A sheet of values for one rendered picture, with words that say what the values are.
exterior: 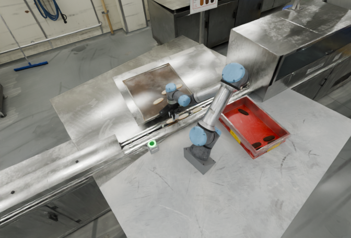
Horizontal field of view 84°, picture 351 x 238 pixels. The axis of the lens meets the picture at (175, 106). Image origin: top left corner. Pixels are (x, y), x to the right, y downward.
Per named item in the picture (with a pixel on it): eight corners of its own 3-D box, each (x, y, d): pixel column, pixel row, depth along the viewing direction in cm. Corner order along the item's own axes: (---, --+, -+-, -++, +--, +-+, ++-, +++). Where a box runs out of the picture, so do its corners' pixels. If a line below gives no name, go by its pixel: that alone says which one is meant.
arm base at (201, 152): (210, 157, 140) (217, 146, 138) (203, 163, 127) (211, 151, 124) (194, 145, 146) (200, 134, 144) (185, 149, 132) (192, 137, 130)
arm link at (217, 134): (215, 146, 136) (225, 131, 133) (207, 149, 125) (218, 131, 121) (202, 137, 142) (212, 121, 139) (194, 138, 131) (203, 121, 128)
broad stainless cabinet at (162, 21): (177, 68, 351) (173, 10, 276) (152, 44, 414) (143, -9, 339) (256, 37, 408) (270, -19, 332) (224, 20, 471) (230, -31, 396)
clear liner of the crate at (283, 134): (253, 161, 136) (256, 154, 129) (213, 115, 167) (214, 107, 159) (288, 141, 145) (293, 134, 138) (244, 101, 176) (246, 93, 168)
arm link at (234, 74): (209, 148, 126) (253, 71, 114) (198, 151, 113) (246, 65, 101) (195, 138, 132) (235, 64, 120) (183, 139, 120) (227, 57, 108)
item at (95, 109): (128, 217, 192) (98, 187, 132) (82, 143, 255) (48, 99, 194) (241, 119, 264) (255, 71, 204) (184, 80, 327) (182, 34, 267)
